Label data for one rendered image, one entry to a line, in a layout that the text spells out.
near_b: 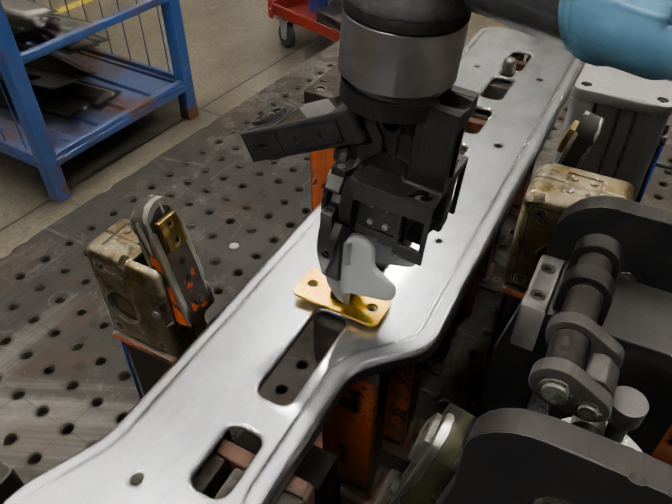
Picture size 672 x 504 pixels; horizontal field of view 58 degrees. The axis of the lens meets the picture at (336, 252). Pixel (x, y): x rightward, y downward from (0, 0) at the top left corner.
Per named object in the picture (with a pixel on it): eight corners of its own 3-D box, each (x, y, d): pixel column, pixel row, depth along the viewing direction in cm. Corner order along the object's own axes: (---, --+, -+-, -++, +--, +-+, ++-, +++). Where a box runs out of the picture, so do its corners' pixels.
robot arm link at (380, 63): (318, 14, 34) (380, -26, 40) (315, 88, 37) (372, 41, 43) (442, 50, 32) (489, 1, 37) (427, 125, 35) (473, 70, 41)
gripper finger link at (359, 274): (380, 345, 50) (398, 261, 44) (317, 316, 51) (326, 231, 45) (395, 322, 52) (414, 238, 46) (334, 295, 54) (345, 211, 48)
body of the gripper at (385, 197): (416, 276, 43) (449, 128, 35) (311, 232, 45) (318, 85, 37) (454, 217, 48) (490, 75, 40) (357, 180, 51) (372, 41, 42)
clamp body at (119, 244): (181, 402, 82) (121, 196, 59) (257, 440, 78) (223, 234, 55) (134, 458, 76) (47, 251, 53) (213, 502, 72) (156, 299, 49)
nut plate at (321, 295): (393, 300, 54) (394, 291, 54) (375, 329, 52) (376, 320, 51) (311, 268, 57) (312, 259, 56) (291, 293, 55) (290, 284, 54)
